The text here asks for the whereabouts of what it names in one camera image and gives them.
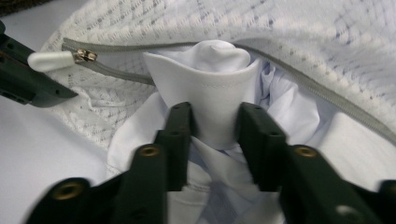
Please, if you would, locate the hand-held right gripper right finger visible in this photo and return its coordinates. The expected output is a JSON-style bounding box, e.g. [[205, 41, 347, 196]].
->
[[235, 102, 289, 192]]

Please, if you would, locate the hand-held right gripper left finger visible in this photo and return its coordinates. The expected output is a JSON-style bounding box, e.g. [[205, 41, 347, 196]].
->
[[154, 102, 198, 192]]

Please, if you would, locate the white shirt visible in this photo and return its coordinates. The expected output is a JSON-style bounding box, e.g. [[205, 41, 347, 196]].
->
[[106, 39, 396, 224]]

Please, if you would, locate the white cloth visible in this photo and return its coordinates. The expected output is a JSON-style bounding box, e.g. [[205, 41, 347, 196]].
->
[[27, 0, 396, 150]]

